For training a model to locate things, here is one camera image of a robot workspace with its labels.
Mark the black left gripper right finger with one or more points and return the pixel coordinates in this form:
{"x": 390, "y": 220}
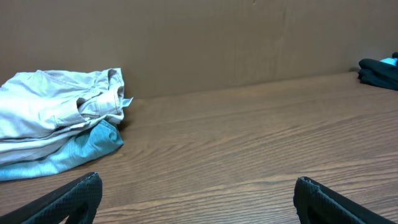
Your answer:
{"x": 317, "y": 204}

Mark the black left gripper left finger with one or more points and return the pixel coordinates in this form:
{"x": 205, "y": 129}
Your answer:
{"x": 74, "y": 202}

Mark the black t-shirt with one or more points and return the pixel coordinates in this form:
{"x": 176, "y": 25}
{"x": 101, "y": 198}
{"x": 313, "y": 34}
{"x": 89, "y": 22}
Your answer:
{"x": 377, "y": 73}

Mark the blue folded jeans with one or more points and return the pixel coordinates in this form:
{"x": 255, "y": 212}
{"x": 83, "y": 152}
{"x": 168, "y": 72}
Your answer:
{"x": 99, "y": 141}

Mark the beige folded trousers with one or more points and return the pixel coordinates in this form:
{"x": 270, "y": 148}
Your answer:
{"x": 42, "y": 110}

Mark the light blue t-shirt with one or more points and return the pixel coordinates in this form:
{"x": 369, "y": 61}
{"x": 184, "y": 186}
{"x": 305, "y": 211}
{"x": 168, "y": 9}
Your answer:
{"x": 390, "y": 61}

